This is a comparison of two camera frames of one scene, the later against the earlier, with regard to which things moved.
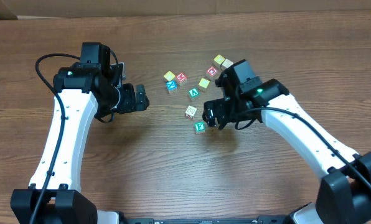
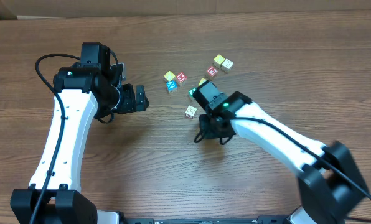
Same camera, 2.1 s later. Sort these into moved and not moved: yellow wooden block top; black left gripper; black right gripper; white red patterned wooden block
Moved: black right gripper
Not moved: yellow wooden block top; black left gripper; white red patterned wooden block
